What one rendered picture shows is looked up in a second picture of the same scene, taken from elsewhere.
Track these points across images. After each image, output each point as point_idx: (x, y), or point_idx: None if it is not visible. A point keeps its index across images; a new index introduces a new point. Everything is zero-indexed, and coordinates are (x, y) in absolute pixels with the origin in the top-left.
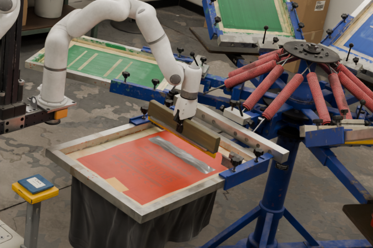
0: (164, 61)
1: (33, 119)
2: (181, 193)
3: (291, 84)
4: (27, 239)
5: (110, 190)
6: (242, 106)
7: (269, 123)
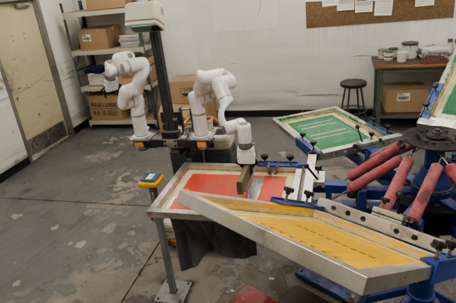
0: (218, 115)
1: (182, 143)
2: (188, 211)
3: (384, 163)
4: None
5: (162, 192)
6: (389, 182)
7: (357, 196)
